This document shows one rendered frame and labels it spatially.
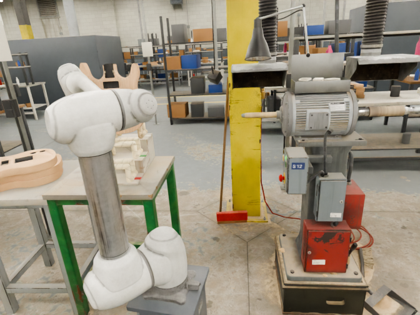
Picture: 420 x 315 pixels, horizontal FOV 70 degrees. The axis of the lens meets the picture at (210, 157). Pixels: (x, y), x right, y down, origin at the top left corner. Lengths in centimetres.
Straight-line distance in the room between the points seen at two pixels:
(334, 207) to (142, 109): 127
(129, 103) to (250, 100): 180
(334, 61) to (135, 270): 146
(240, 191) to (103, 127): 216
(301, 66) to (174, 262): 124
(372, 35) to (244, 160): 149
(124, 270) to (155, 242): 16
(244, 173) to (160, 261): 179
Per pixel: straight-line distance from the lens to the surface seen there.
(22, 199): 198
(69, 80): 147
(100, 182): 98
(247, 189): 292
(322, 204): 181
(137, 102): 93
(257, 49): 159
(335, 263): 204
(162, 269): 121
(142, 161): 185
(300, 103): 169
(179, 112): 677
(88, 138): 91
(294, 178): 154
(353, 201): 196
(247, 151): 276
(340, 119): 173
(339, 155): 182
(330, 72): 187
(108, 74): 186
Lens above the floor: 165
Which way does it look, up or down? 21 degrees down
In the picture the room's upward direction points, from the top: 3 degrees counter-clockwise
